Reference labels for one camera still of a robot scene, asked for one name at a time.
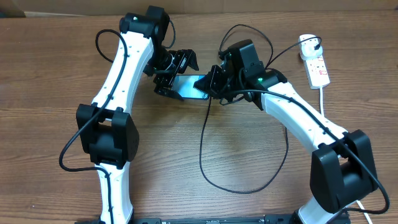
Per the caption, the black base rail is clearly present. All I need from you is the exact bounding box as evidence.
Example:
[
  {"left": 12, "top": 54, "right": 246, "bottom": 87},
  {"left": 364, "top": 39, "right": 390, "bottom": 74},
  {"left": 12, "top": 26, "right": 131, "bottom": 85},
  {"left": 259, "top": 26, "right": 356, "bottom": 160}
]
[{"left": 74, "top": 213, "right": 352, "bottom": 224}]

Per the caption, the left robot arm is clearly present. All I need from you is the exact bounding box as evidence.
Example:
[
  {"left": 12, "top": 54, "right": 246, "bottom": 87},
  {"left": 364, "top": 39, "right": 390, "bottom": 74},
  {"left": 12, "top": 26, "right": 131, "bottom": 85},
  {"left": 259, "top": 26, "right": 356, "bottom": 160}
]
[{"left": 76, "top": 6, "right": 199, "bottom": 223}]

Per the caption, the brown cardboard backdrop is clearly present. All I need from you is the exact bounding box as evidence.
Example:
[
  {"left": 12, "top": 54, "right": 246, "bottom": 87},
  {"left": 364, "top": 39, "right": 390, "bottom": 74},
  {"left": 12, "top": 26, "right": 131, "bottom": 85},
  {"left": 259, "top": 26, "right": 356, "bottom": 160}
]
[{"left": 1, "top": 0, "right": 397, "bottom": 17}]

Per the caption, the Galaxy S24 smartphone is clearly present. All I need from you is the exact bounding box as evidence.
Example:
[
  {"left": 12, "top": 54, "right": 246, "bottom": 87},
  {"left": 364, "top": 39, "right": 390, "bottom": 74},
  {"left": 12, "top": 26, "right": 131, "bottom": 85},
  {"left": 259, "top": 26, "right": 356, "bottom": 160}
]
[{"left": 172, "top": 75, "right": 209, "bottom": 100}]

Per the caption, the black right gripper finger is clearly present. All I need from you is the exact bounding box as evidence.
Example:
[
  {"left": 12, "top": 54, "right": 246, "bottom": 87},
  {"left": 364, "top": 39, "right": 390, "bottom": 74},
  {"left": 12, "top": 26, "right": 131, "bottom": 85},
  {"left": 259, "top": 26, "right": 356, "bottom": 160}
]
[
  {"left": 204, "top": 65, "right": 218, "bottom": 80},
  {"left": 193, "top": 76, "right": 214, "bottom": 95}
]

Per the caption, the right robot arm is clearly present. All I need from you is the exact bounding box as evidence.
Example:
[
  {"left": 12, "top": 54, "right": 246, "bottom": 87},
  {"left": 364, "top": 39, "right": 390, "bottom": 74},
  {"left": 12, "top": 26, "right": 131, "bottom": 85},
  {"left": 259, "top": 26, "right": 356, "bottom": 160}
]
[{"left": 193, "top": 39, "right": 378, "bottom": 223}]

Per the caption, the white power strip cord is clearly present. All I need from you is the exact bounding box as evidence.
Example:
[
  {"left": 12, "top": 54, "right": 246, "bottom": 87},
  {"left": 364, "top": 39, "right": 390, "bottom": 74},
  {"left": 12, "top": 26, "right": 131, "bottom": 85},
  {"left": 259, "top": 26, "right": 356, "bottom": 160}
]
[{"left": 318, "top": 86, "right": 374, "bottom": 224}]

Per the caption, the white power strip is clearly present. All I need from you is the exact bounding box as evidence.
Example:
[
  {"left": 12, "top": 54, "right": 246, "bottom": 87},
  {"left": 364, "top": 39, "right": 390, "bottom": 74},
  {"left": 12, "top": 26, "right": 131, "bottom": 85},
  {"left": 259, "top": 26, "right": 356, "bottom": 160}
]
[{"left": 303, "top": 55, "right": 330, "bottom": 89}]

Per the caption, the white charger plug adapter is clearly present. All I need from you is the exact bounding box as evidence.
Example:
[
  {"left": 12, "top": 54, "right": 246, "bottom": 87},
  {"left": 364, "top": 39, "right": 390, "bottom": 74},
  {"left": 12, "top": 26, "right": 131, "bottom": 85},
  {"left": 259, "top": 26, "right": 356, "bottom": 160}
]
[{"left": 298, "top": 34, "right": 323, "bottom": 60}]

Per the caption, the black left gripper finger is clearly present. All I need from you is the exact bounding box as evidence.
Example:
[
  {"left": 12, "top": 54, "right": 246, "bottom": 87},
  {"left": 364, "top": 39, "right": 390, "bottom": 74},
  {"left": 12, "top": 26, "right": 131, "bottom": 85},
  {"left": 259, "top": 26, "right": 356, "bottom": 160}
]
[
  {"left": 187, "top": 49, "right": 199, "bottom": 71},
  {"left": 154, "top": 86, "right": 183, "bottom": 101}
]

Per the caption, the black USB charging cable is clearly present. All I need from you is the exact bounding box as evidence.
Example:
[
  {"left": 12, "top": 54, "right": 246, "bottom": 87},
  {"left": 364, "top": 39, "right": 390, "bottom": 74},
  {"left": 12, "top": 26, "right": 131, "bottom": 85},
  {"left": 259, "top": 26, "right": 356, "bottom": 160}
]
[{"left": 199, "top": 24, "right": 322, "bottom": 195}]

